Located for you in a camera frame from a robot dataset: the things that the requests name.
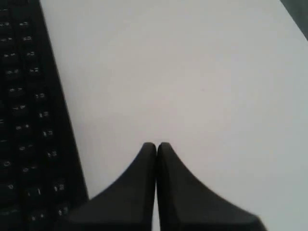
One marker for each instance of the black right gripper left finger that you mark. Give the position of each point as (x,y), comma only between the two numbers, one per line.
(127,204)

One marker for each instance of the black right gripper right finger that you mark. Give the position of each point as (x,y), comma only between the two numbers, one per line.
(186,204)

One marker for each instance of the black acer keyboard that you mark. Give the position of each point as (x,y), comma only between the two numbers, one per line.
(41,178)

